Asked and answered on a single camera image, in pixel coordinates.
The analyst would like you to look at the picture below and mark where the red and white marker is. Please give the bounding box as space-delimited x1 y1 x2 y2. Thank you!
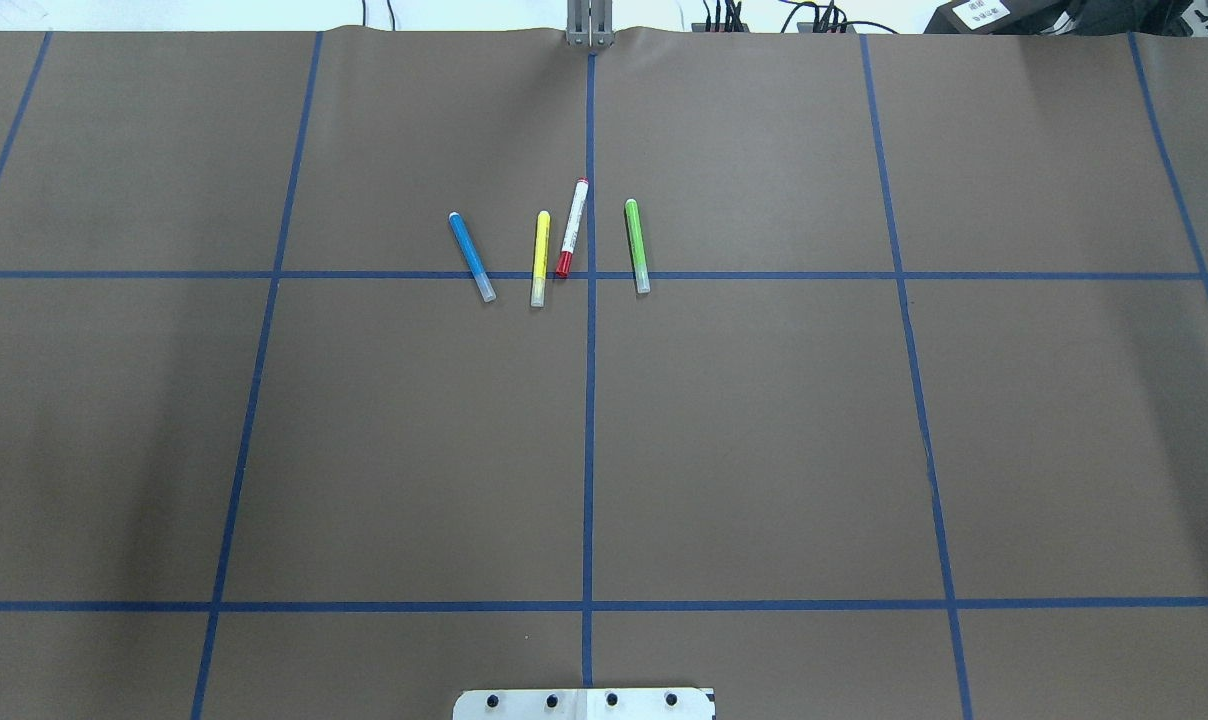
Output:
554 178 590 279

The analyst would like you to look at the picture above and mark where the green highlighter pen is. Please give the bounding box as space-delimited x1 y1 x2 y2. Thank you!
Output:
625 199 651 296

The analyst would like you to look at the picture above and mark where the grey aluminium frame post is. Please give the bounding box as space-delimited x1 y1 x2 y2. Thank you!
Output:
567 0 616 51

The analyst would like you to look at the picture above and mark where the brown paper table mat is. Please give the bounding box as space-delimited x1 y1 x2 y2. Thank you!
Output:
0 27 1208 719

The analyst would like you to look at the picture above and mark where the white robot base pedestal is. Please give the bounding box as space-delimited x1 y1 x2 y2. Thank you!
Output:
452 687 718 719

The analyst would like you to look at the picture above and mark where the orange black usb hub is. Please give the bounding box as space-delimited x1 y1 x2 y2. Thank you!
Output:
690 0 750 35

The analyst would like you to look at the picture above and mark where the yellow highlighter pen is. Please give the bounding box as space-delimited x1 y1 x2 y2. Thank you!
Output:
528 210 552 309

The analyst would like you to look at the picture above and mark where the black power adapter box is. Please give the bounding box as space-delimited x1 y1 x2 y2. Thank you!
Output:
924 1 1081 35

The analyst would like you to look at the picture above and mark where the blue highlighter pen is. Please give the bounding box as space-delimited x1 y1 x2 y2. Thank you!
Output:
448 211 496 304

